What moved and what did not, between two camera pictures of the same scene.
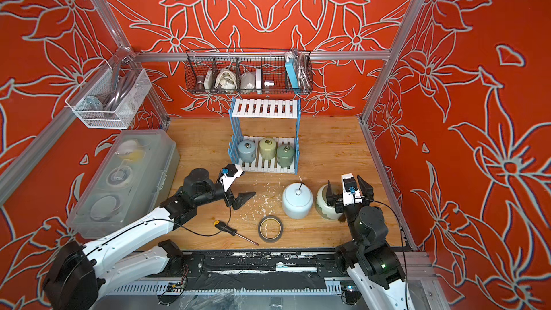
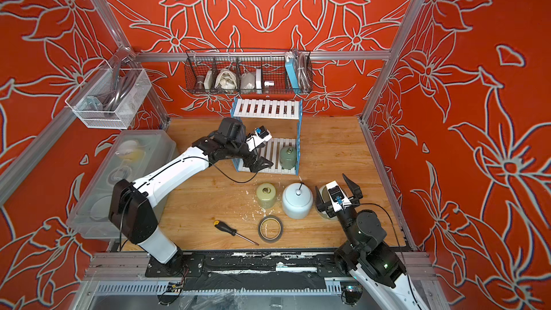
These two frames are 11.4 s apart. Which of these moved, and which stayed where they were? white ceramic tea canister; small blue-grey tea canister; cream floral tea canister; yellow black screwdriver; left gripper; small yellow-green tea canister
Moved: left gripper; small yellow-green tea canister
Stayed: white ceramic tea canister; yellow black screwdriver; cream floral tea canister; small blue-grey tea canister
